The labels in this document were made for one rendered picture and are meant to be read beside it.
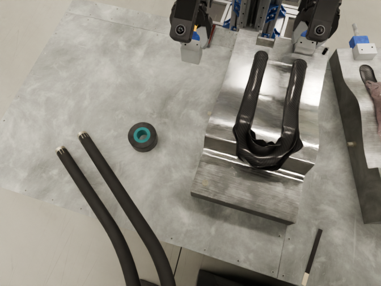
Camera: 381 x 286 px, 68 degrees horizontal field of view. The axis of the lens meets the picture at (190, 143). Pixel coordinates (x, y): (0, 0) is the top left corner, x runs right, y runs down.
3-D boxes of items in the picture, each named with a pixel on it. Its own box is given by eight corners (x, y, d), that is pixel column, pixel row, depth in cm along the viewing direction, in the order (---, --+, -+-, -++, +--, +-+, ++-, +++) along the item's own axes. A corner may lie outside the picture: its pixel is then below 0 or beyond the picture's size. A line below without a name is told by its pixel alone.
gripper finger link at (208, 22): (216, 34, 70) (208, 5, 62) (214, 40, 69) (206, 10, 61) (198, 34, 71) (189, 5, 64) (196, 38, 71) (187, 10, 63)
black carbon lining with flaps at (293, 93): (253, 53, 82) (259, 29, 73) (309, 66, 80) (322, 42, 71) (223, 162, 71) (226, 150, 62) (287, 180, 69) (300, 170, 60)
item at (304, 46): (298, 24, 86) (304, 10, 81) (314, 28, 86) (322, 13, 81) (290, 58, 82) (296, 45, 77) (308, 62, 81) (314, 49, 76)
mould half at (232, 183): (236, 49, 92) (241, 16, 79) (317, 66, 88) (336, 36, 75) (190, 196, 75) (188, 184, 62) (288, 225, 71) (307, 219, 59)
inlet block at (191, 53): (195, 25, 83) (194, 11, 78) (211, 29, 82) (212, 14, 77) (181, 61, 78) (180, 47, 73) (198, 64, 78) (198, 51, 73)
